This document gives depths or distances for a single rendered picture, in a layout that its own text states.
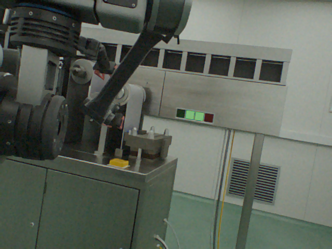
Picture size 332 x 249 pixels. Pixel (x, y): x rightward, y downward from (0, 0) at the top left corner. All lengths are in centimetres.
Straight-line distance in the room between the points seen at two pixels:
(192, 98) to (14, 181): 111
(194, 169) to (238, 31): 197
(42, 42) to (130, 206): 100
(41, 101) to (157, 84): 142
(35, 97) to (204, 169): 381
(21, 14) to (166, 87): 143
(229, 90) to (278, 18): 263
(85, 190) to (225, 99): 97
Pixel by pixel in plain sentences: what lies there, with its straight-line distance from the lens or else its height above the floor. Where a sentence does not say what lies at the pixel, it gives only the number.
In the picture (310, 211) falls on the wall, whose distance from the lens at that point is 448.
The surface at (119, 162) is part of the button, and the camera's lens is 147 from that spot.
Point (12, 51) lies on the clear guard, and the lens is 252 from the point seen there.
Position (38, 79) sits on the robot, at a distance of 66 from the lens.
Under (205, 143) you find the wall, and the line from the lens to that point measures 431.
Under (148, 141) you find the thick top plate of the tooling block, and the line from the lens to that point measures 165.
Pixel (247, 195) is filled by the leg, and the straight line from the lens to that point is 215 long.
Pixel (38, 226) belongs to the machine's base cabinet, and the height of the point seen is 52.
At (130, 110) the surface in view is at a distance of 179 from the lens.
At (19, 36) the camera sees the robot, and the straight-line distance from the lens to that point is 68.
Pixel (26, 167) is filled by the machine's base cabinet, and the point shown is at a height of 80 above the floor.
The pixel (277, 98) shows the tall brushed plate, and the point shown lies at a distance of 194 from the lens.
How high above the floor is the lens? 122
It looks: 3 degrees down
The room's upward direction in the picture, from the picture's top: 9 degrees clockwise
